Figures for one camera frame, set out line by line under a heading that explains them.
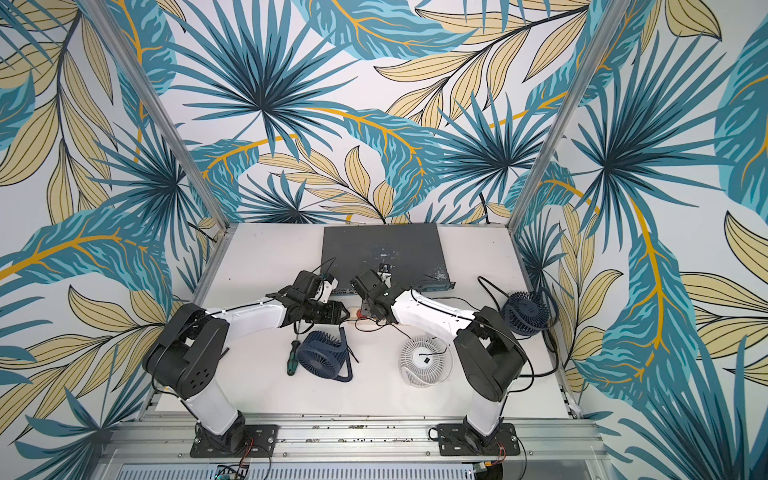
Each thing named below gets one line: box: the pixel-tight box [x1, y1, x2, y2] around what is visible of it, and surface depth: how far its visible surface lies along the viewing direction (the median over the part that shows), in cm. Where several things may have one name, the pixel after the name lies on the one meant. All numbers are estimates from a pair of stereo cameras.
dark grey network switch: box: [321, 224, 456, 295], surface depth 109 cm
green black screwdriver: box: [287, 334, 301, 376], surface depth 85 cm
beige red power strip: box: [346, 305, 378, 324], surface depth 92 cm
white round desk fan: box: [399, 335, 453, 388], surface depth 82 cm
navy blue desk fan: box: [297, 327, 353, 382], surface depth 80 cm
